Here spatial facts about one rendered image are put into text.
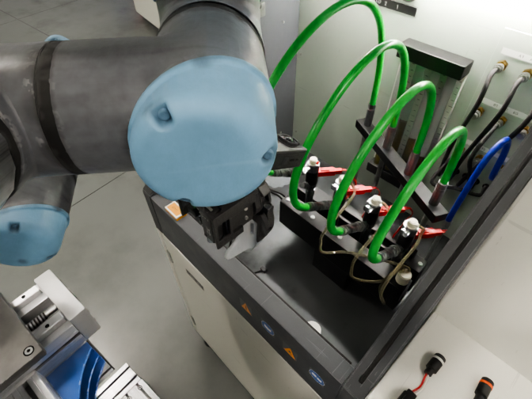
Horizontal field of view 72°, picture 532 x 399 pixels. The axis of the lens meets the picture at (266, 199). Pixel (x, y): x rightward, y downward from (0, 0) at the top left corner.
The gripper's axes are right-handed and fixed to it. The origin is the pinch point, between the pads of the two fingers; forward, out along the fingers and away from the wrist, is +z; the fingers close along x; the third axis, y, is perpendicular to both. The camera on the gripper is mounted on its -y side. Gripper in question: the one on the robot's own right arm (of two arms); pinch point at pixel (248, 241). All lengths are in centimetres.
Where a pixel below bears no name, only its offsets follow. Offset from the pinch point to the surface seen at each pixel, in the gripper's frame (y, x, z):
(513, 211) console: -31.0, 23.7, -0.8
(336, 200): -14.3, 4.2, -0.7
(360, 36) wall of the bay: -57, -23, -4
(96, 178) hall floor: -18, -174, 122
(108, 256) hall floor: 5, -114, 122
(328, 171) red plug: -31.3, -9.4, 13.5
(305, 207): -16.5, -3.4, 9.0
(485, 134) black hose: -49, 12, 1
